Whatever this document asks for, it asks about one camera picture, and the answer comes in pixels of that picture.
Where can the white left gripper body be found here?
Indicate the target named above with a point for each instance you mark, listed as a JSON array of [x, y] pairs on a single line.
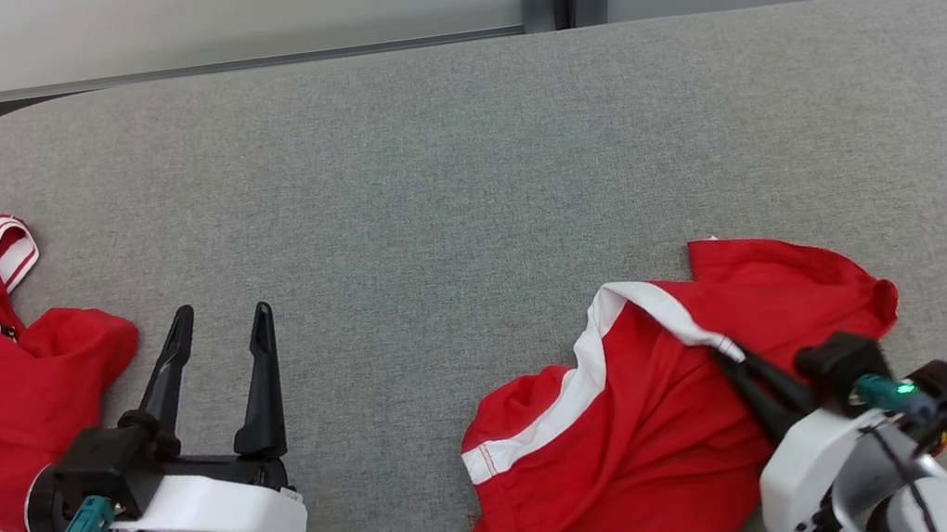
[[219, 510]]

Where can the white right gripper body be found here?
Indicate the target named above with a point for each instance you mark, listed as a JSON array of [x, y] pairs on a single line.
[[804, 470]]

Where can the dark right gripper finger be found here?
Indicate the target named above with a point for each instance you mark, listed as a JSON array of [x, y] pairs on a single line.
[[761, 401], [783, 389]]

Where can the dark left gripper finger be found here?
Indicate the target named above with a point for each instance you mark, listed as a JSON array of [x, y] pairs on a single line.
[[166, 378], [265, 400]]

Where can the red shorts with white trim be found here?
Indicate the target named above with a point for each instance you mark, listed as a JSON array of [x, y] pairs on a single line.
[[651, 446]]

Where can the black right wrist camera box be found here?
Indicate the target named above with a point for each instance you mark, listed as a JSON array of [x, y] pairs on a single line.
[[835, 362]]

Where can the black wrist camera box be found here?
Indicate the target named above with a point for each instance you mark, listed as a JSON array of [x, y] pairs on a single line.
[[105, 467], [835, 362]]

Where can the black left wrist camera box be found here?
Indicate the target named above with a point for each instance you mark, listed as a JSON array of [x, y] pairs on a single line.
[[105, 467]]

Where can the teal right camera connector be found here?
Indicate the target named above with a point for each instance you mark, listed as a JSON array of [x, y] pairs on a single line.
[[892, 396]]

